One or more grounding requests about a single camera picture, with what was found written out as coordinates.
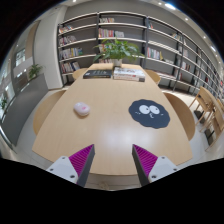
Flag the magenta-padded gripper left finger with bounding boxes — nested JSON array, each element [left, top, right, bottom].
[[45, 143, 96, 188]]

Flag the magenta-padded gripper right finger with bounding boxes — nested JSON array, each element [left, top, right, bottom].
[[131, 143, 179, 187]]

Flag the pale pink computer mouse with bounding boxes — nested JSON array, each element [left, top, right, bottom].
[[73, 101, 91, 117]]

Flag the dark cartoon-eyed mouse pad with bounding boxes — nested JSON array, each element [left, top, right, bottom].
[[128, 98, 171, 130]]

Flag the tan wooden round-back chair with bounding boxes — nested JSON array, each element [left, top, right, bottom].
[[144, 69, 162, 85], [163, 92, 196, 141], [32, 89, 68, 136], [72, 68, 89, 80]]

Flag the light wooden slatted chairs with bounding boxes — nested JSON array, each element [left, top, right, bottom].
[[188, 86, 224, 148]]

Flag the book with red-white spine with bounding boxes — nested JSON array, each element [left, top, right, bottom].
[[113, 75, 146, 83]]

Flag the small green background plant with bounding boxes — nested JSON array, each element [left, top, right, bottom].
[[28, 63, 44, 80]]

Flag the black hardcover book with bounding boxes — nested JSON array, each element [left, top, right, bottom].
[[82, 69, 113, 80]]

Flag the white illustrated book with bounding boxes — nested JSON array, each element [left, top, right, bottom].
[[113, 67, 147, 80]]

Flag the green potted plant white pot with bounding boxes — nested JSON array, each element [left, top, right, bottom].
[[92, 38, 146, 68]]

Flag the grey bookshelf unit with books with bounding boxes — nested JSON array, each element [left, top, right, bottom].
[[57, 10, 224, 98]]

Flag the round ceiling lights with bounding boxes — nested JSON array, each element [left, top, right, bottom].
[[156, 1, 218, 53]]

